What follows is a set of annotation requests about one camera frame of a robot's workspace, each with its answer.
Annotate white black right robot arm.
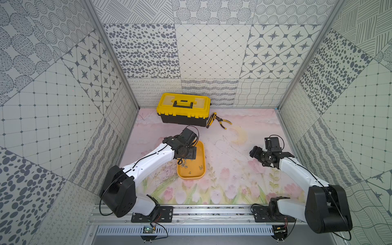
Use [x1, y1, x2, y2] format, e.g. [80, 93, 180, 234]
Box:
[250, 135, 353, 242]

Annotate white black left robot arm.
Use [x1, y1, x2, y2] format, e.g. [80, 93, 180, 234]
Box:
[99, 126, 200, 222]

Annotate yellow plastic storage tray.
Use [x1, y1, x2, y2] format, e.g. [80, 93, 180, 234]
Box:
[177, 141, 207, 180]

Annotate black right controller box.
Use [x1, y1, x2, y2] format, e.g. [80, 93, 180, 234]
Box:
[272, 226, 288, 242]

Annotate black yellow toolbox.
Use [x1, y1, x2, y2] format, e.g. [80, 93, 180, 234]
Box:
[156, 93, 211, 127]

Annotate green circuit board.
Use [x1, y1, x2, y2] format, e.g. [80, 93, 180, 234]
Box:
[142, 226, 156, 235]

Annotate yellow handled pliers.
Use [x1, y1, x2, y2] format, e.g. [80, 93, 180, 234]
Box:
[206, 112, 232, 130]

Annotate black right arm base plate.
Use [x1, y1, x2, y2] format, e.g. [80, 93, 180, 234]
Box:
[250, 197, 296, 223]

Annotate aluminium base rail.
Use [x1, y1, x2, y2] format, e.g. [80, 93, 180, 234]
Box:
[87, 204, 306, 226]

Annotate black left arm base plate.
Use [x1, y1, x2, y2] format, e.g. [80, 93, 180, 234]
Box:
[131, 195, 174, 223]

